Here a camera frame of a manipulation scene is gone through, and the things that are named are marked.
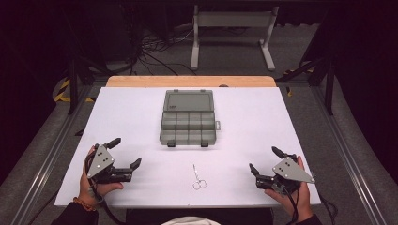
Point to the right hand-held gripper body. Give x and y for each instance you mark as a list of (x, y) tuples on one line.
[(289, 172)]

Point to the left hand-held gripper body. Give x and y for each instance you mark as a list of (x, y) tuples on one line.
[(100, 162)]

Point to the small metal scissors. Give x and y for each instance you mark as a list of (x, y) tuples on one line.
[(196, 175)]

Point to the grey plastic compartment box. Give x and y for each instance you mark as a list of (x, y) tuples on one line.
[(187, 125)]

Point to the person's left hand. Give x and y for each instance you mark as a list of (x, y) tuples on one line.
[(84, 187)]

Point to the person's right hand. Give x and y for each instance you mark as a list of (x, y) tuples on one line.
[(303, 203)]

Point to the white table sheet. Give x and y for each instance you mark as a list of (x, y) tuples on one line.
[(244, 125)]

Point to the yellow black hazard tape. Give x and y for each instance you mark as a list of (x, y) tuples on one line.
[(289, 92), (61, 97)]

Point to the black metal stand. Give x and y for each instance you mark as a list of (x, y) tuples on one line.
[(329, 90), (73, 87)]

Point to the person's white garment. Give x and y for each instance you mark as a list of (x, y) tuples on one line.
[(191, 221)]

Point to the aluminium floor rail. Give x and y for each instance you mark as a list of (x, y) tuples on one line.
[(347, 156), (50, 164)]

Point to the white metal stand frame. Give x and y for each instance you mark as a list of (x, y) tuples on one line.
[(233, 19)]

